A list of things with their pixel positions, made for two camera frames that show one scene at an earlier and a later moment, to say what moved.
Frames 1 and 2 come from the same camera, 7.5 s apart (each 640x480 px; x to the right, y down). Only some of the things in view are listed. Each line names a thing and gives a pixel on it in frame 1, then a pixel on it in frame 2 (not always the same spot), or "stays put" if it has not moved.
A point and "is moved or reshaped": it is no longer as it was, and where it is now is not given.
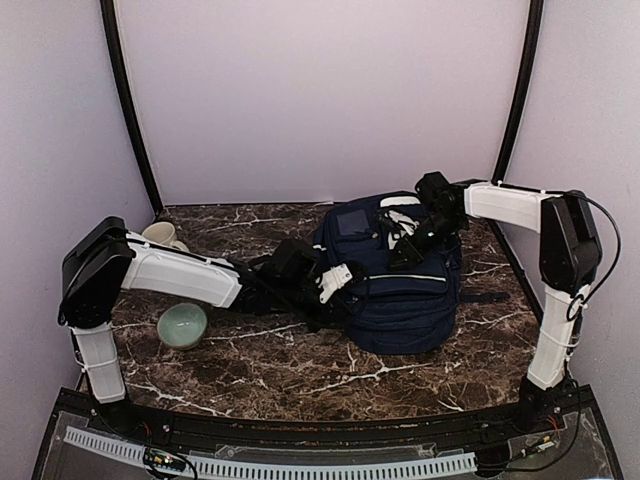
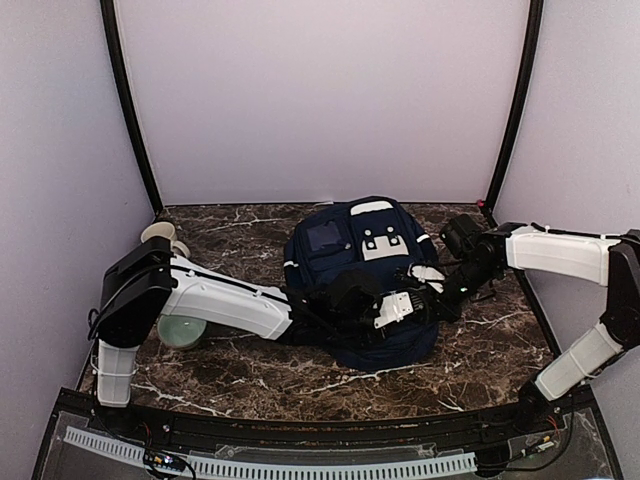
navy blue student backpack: x=410 y=311 is moved or reshaped
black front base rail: x=539 y=410 stays put
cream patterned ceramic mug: x=164 y=233 stays put
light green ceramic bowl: x=181 y=325 stays put
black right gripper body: x=418 y=254 to x=470 y=279
